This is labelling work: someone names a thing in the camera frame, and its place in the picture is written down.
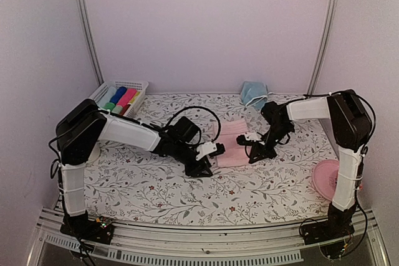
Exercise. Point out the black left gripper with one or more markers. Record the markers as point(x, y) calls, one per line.
point(194, 171)

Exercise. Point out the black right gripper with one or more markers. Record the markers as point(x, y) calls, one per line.
point(259, 152)

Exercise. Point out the pink towel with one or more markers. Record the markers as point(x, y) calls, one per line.
point(126, 97)
point(234, 154)

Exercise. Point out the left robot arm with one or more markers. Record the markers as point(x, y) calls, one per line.
point(78, 133)

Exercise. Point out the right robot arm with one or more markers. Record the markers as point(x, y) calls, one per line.
point(353, 124)

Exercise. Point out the floral tablecloth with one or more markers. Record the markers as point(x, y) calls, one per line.
point(132, 184)

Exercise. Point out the pink plate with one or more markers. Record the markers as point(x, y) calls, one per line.
point(324, 178)

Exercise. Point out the yellow rolled towel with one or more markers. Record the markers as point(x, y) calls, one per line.
point(134, 98)

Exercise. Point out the grey green rolled towel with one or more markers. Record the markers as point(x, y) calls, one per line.
point(118, 110)

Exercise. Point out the pink rolled towel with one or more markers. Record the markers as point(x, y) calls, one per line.
point(126, 97)

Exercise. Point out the white plastic basket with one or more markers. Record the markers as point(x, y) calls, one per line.
point(140, 86)

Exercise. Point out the cream mug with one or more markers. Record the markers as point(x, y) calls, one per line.
point(94, 155)

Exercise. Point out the dark blue rolled towel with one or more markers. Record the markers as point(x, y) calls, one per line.
point(119, 94)

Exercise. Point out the light blue rolled towel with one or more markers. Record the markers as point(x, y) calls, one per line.
point(109, 94)

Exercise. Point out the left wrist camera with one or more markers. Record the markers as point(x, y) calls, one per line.
point(209, 149)

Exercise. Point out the front aluminium rail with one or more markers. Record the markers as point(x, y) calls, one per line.
point(136, 243)

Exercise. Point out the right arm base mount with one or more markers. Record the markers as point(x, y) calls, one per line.
point(313, 231)

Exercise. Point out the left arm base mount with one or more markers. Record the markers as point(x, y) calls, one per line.
point(82, 228)

